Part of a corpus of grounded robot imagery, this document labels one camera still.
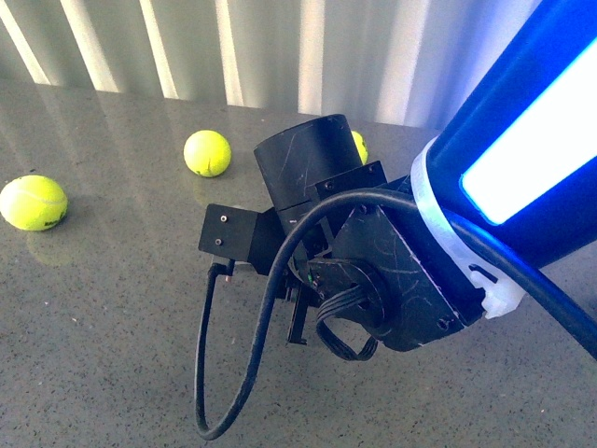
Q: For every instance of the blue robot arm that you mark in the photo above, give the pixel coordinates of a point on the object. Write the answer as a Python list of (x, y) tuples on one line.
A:
[(508, 187)]

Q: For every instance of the far left tennis ball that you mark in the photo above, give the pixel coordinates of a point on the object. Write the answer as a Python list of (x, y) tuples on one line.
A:
[(33, 203)]

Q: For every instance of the middle tennis ball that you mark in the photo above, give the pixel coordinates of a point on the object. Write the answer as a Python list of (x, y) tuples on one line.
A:
[(361, 146)]

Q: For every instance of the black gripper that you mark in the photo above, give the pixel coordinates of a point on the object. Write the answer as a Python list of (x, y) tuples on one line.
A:
[(370, 264)]

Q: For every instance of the white pleated curtain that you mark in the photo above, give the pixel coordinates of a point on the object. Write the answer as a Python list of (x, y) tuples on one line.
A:
[(401, 62)]

